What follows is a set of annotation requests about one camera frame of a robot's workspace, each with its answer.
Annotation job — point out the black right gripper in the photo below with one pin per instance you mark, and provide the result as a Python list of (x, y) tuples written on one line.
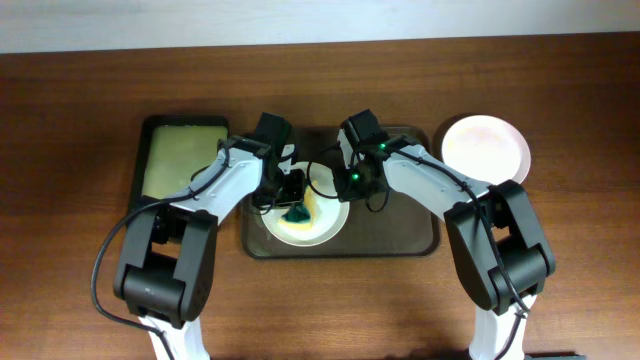
[(347, 192)]

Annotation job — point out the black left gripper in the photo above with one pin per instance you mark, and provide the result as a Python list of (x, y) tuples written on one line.
[(296, 196)]

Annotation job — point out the green and yellow sponge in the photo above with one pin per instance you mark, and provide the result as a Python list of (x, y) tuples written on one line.
[(301, 216)]

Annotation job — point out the cream white plate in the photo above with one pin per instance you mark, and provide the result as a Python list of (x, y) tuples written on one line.
[(332, 217)]

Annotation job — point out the pink plate with yellow stain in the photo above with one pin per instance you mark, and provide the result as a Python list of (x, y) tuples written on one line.
[(486, 148)]

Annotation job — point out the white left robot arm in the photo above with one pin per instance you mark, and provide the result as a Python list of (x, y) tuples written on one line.
[(166, 266)]

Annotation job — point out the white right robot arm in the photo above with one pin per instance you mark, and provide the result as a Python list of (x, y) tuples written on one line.
[(501, 254)]

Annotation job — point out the dark brown serving tray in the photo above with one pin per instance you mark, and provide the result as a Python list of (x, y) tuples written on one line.
[(403, 228)]

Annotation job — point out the black soapy water tray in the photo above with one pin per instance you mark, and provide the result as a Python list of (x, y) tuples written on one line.
[(171, 149)]

